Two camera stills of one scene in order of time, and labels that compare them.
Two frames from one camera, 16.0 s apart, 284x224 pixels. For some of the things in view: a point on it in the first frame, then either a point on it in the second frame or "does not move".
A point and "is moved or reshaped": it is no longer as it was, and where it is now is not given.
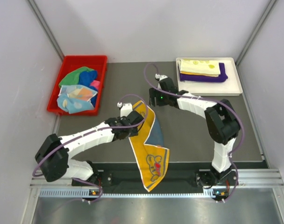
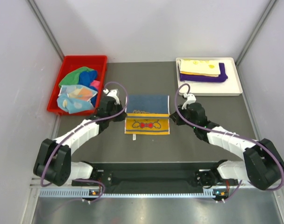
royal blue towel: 85,79 does not move
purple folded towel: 222,77 does not move
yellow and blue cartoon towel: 152,158 is moved or reshaped
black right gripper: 152,94 → 177,119
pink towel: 95,83 does not move
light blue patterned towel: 74,98 does not move
